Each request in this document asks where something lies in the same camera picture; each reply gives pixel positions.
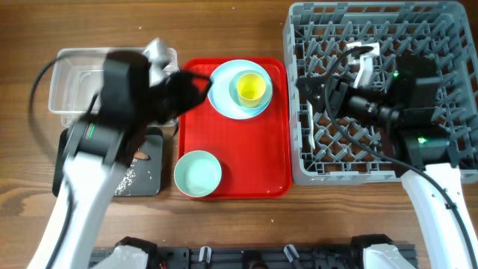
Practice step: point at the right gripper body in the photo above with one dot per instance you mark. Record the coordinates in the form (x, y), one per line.
(361, 102)

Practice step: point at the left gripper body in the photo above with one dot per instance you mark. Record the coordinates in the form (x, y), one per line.
(163, 105)

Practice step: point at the brown food stick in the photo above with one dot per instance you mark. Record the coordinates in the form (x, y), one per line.
(141, 156)

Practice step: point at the light blue shallow bowl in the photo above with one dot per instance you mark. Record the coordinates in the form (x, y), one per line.
(266, 97)

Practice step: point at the yellow plastic cup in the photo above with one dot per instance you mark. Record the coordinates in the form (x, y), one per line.
(251, 87)

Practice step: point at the light blue plate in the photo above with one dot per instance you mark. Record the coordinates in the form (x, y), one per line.
(219, 96)

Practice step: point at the green bowl with food scraps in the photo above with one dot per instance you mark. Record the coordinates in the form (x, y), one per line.
(197, 174)

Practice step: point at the white plastic spoon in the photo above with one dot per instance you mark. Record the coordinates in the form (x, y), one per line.
(311, 125)

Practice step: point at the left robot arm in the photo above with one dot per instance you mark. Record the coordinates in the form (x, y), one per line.
(100, 147)

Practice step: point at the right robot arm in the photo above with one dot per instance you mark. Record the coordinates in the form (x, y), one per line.
(422, 152)

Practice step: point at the grey plastic dishwasher rack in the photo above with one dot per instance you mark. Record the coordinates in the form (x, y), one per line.
(316, 33)

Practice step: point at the black rectangular waste tray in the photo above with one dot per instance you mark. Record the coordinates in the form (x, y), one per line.
(153, 146)

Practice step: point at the clear plastic storage bin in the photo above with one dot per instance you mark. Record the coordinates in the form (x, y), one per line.
(75, 80)

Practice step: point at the spilled white rice pile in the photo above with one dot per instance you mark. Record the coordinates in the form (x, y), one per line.
(135, 184)

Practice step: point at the red plastic serving tray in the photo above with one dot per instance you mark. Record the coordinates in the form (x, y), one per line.
(255, 154)

